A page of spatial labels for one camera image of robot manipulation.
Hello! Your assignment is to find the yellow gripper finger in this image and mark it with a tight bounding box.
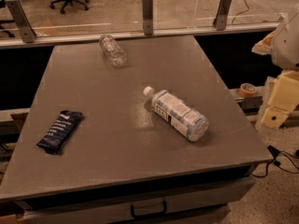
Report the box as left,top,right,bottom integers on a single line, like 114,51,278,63
251,32,275,55
261,70,299,128

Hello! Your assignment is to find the blue label plastic bottle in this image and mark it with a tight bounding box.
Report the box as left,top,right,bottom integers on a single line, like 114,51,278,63
143,87,209,142

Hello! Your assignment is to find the metal rail beam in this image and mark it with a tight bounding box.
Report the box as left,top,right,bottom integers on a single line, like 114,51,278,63
0,22,278,49

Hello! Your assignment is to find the orange tape roll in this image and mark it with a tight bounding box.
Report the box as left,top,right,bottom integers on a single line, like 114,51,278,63
239,83,257,97

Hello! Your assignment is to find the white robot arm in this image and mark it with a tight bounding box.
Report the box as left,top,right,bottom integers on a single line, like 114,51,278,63
251,4,299,128

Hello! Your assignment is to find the grey drawer front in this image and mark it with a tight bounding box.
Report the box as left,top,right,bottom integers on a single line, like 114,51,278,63
19,176,254,224

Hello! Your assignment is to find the left metal bracket post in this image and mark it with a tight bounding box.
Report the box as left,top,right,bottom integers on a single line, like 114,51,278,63
6,0,36,43

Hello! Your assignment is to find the clear empty plastic bottle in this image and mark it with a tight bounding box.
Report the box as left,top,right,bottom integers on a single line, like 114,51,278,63
99,35,127,67

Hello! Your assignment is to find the black floor cable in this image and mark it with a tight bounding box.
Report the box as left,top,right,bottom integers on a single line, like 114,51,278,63
250,145,299,178

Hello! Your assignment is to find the dark blue snack packet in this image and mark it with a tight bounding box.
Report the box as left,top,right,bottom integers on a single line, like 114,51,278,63
36,110,83,155

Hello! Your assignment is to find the right metal bracket post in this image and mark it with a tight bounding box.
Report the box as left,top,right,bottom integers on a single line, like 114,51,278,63
213,0,232,31

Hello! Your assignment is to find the middle metal bracket post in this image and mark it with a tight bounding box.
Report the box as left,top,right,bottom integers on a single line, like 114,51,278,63
142,0,153,35

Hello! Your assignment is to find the metal bracket post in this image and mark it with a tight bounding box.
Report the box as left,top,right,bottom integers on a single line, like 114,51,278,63
142,0,153,35
6,0,36,43
213,0,232,31

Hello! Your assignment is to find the black drawer handle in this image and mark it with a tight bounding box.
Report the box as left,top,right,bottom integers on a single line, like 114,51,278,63
130,201,167,219

